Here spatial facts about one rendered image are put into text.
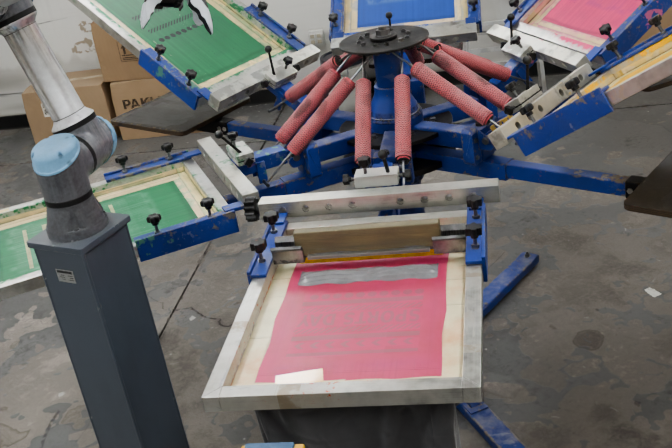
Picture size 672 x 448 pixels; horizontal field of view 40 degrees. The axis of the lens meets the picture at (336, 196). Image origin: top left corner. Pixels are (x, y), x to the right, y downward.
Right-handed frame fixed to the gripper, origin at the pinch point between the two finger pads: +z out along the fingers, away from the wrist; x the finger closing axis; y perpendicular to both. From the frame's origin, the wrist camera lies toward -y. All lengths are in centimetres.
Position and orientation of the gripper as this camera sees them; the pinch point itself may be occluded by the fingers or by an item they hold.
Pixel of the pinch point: (179, 30)
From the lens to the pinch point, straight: 199.9
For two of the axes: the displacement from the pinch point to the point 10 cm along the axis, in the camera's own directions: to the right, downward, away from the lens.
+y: -4.5, 3.0, 8.4
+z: 1.4, 9.5, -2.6
